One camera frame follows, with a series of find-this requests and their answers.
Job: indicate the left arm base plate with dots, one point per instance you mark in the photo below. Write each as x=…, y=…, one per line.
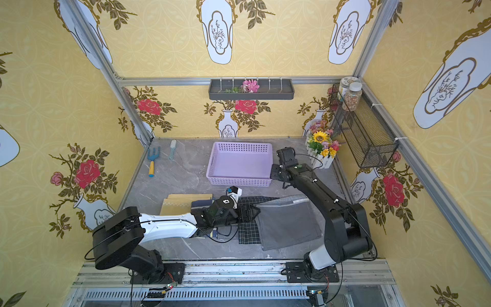
x=165, y=273

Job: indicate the tan folded pillowcase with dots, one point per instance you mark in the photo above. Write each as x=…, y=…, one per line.
x=179, y=204

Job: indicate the flower box white fence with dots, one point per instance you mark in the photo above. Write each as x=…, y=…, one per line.
x=322, y=149

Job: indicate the grey wall tray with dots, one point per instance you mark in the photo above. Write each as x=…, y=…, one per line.
x=235, y=89

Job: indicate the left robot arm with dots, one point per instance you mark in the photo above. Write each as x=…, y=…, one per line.
x=118, y=240

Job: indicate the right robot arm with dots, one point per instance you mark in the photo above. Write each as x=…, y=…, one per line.
x=347, y=234

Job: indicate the pink artificial flower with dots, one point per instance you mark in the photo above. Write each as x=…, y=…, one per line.
x=250, y=86

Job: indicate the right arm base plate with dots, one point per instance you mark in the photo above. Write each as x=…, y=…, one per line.
x=303, y=272

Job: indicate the glass jar front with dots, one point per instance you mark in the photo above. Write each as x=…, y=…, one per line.
x=352, y=96

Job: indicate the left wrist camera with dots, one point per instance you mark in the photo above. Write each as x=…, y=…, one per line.
x=235, y=193

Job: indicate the black grid pillowcase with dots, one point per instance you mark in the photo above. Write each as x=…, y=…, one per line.
x=249, y=230

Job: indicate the plain grey pillowcase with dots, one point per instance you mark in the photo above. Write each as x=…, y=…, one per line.
x=286, y=222

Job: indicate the blue yellow garden fork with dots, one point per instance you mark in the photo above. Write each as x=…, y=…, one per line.
x=152, y=155

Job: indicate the navy plaid folded pillowcase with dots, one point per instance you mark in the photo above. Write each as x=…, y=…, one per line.
x=209, y=215

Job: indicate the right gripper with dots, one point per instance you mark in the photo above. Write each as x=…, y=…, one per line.
x=276, y=173

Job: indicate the lilac plastic basket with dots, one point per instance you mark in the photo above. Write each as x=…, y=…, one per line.
x=240, y=164

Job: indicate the glass jar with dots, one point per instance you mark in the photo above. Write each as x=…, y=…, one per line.
x=344, y=85
x=352, y=96

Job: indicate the light blue small brush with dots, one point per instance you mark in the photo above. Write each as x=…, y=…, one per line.
x=173, y=145

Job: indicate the glass jar back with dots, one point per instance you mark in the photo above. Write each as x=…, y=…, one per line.
x=344, y=85

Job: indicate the black wire mesh shelf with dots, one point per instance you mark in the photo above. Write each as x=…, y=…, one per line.
x=369, y=138

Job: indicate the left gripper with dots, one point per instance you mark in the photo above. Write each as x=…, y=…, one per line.
x=241, y=212

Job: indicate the aluminium rail frame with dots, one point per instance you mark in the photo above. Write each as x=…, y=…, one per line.
x=351, y=283

